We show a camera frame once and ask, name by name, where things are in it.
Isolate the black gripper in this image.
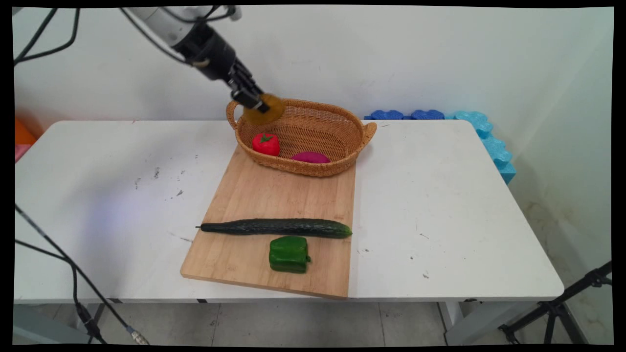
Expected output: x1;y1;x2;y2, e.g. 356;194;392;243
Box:
172;23;271;114

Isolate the brown toy potato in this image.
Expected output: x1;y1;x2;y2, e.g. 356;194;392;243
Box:
243;93;286;126

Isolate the red toy tomato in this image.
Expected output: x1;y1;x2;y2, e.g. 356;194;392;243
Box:
252;132;281;157

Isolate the woven wicker basket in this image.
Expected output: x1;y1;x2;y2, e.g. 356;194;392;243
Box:
226;98;378;177

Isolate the purple toy sweet potato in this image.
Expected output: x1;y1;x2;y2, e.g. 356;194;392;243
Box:
292;152;331;164

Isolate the wooden cutting board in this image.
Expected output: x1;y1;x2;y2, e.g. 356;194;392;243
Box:
180;145;357;299

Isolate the dark green cucumber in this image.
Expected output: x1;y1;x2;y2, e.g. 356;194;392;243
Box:
196;218;353;239

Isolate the green toy bell pepper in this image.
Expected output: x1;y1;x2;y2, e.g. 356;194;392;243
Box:
269;236;312;274

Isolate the orange box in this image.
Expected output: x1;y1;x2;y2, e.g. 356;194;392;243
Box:
15;119;38;146

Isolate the cyan foam mat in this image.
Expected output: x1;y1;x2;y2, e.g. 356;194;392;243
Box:
451;111;517;185

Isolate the dark metal table leg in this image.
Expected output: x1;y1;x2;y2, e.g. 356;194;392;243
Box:
87;303;107;344

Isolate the white table leg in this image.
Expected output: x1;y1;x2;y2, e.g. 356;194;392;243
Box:
437;301;466;345

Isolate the black tripod stand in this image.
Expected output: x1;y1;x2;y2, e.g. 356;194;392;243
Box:
498;261;613;345

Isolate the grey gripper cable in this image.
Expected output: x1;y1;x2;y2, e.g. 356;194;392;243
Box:
14;7;82;67

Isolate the black floor cable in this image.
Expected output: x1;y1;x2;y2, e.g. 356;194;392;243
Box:
15;204;107;345
15;239;150;346

